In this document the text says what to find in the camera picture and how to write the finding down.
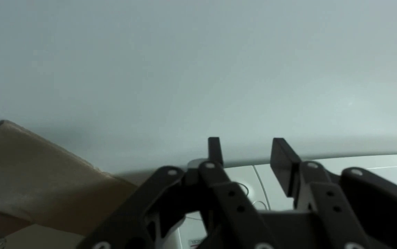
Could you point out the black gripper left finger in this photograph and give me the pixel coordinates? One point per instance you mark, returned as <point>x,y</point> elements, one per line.
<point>234,202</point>

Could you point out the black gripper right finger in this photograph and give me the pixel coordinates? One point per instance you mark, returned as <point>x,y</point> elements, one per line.
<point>327,198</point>

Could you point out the white microwave oven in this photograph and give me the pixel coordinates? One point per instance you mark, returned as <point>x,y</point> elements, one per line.
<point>382,171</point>

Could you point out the brown paper patch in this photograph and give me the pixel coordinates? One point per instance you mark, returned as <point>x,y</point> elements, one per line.
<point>32,175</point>
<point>40,240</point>

